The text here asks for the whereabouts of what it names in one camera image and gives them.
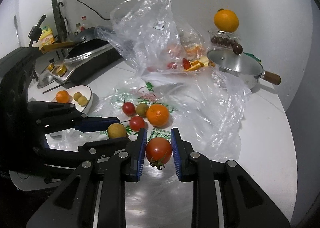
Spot red cherry tomato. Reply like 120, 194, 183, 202
129, 116, 145, 132
122, 102, 136, 117
145, 137, 172, 170

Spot orange mandarin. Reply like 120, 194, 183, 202
55, 90, 70, 103

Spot clear container of dark fruits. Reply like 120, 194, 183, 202
209, 29, 241, 50

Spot yellow-green longan on plate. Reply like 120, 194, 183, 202
73, 92, 82, 101

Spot longan beside mandarin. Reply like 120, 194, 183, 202
136, 103, 149, 117

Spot white round plate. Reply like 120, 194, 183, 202
52, 85, 93, 114

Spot steel induction cooker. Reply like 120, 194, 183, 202
43, 39, 121, 84

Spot oil bottle yellow cap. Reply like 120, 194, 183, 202
74, 23, 81, 36

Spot fruit scraps plate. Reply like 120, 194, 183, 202
147, 44, 215, 72

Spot sauce bottle red cap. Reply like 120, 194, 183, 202
80, 16, 88, 31

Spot steel saucepan with lid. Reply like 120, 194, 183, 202
207, 49, 281, 90

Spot clear crumpled plastic bag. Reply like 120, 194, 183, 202
94, 0, 209, 71

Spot large orange on container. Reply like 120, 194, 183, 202
214, 9, 239, 33

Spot black wok with handle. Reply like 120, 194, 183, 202
40, 27, 109, 59

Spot black power cable cooker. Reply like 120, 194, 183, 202
76, 0, 110, 21

